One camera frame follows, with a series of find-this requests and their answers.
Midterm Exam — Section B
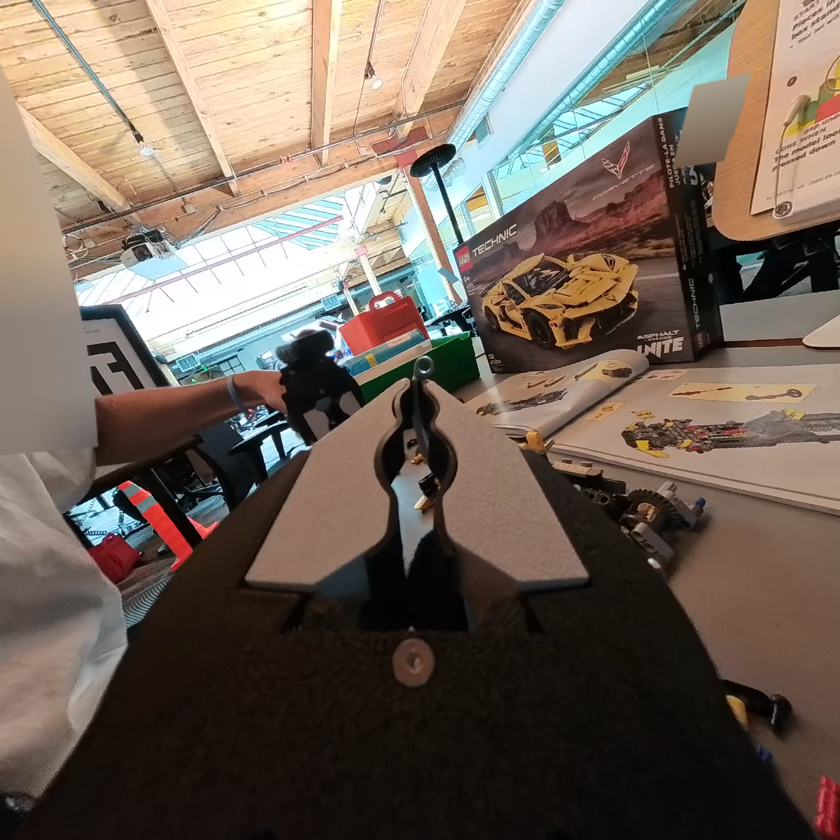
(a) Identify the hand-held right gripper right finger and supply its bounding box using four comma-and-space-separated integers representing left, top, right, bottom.
420, 379, 590, 623

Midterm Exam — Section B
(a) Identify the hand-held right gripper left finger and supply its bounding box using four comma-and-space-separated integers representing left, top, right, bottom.
243, 378, 416, 618

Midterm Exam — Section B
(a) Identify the grey lego seat piece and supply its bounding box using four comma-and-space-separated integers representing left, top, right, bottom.
410, 356, 437, 463

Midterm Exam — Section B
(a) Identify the lego car chassis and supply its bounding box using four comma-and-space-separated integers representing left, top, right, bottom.
550, 458, 708, 578

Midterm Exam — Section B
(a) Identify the lego instruction booklet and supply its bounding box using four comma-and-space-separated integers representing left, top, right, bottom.
472, 348, 840, 517

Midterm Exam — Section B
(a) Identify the person's left forearm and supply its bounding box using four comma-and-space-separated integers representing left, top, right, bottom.
94, 369, 263, 468

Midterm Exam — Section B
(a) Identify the lego set box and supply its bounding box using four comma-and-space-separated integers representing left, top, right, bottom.
451, 108, 726, 376

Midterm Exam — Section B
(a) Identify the person's left hand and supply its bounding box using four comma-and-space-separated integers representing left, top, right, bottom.
252, 369, 291, 416

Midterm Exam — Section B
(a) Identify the teal wrapped package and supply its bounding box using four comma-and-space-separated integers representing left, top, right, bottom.
344, 330, 431, 378

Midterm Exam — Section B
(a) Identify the red plastic carry case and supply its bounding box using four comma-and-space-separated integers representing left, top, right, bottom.
338, 292, 432, 357

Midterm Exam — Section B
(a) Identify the black office chair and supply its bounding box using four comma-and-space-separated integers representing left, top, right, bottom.
154, 416, 293, 513

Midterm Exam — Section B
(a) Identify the green plastic bin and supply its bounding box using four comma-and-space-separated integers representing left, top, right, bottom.
354, 331, 481, 406

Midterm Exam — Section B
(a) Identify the orange traffic cone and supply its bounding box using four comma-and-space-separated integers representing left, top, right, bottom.
117, 480, 219, 573

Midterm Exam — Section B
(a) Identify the black framed marker sign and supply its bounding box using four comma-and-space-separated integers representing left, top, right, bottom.
79, 304, 173, 398

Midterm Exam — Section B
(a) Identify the ceiling projector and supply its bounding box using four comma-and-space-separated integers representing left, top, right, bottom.
120, 228, 177, 271

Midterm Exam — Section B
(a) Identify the black pole floor lamp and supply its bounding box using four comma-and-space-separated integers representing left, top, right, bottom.
409, 143, 468, 245

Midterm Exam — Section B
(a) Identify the person in white shirt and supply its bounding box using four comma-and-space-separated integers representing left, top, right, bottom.
0, 446, 130, 798

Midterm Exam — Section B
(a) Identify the pile of red blue pins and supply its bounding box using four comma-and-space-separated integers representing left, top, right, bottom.
751, 742, 840, 837

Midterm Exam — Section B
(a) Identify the wooden document board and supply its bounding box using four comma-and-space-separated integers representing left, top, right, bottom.
710, 0, 840, 244

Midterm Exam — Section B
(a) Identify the printed instruction sheet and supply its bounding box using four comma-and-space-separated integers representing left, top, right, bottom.
750, 0, 840, 219

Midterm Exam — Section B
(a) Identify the teal ceiling duct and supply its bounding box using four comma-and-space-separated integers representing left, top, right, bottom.
448, 0, 567, 151

